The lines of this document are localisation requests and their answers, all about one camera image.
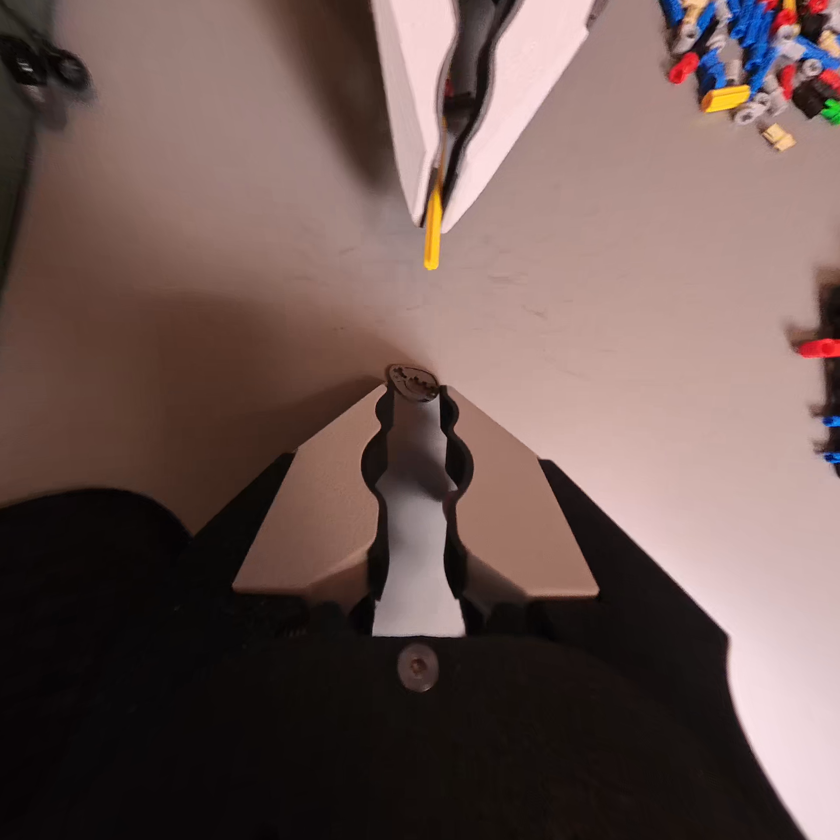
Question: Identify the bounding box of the pile of small lego pieces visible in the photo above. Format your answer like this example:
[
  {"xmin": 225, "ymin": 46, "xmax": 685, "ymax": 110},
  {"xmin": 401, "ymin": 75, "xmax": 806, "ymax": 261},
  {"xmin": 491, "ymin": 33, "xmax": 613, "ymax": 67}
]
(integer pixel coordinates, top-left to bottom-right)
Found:
[{"xmin": 658, "ymin": 0, "xmax": 840, "ymax": 153}]

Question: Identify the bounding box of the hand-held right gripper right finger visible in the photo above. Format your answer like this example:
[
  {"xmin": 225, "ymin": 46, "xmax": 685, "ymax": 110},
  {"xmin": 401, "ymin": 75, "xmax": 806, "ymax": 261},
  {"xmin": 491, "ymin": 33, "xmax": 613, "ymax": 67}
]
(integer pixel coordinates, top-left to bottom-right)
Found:
[{"xmin": 441, "ymin": 386, "xmax": 600, "ymax": 619}]

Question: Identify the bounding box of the single grey oval lego cam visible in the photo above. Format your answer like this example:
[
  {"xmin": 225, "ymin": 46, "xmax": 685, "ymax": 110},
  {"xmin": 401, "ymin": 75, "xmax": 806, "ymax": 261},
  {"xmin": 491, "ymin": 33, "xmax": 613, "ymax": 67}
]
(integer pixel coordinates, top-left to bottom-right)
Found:
[{"xmin": 387, "ymin": 365, "xmax": 441, "ymax": 403}]

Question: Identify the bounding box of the person in green sweatshirt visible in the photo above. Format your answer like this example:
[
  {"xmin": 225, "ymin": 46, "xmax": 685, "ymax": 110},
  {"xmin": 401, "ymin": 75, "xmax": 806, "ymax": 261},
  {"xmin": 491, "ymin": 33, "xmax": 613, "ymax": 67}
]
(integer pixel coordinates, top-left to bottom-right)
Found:
[{"xmin": 0, "ymin": 0, "xmax": 56, "ymax": 290}]

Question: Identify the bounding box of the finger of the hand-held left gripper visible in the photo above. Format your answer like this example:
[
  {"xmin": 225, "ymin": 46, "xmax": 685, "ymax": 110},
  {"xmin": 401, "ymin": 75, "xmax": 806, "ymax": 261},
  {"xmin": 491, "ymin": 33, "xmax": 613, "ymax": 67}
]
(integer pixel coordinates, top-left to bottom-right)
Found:
[
  {"xmin": 369, "ymin": 0, "xmax": 462, "ymax": 228},
  {"xmin": 440, "ymin": 0, "xmax": 597, "ymax": 235}
]

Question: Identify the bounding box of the yellow lego axle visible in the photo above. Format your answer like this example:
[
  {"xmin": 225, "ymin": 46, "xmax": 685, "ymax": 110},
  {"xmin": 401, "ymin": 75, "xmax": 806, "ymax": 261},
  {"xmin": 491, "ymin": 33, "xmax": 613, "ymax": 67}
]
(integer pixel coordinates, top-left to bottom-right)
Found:
[{"xmin": 423, "ymin": 118, "xmax": 450, "ymax": 271}]

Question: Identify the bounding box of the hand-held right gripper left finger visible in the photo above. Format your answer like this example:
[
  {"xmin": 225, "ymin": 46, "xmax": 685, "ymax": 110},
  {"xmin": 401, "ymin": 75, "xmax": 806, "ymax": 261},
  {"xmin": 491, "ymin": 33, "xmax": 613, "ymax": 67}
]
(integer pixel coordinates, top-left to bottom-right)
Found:
[{"xmin": 233, "ymin": 384, "xmax": 395, "ymax": 619}]

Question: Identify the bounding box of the black lego frame assembly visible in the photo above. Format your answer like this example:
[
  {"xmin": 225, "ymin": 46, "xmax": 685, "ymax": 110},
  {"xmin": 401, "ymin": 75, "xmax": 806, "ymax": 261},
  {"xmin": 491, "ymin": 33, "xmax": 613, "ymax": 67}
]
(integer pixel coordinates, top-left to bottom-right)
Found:
[{"xmin": 791, "ymin": 266, "xmax": 840, "ymax": 467}]

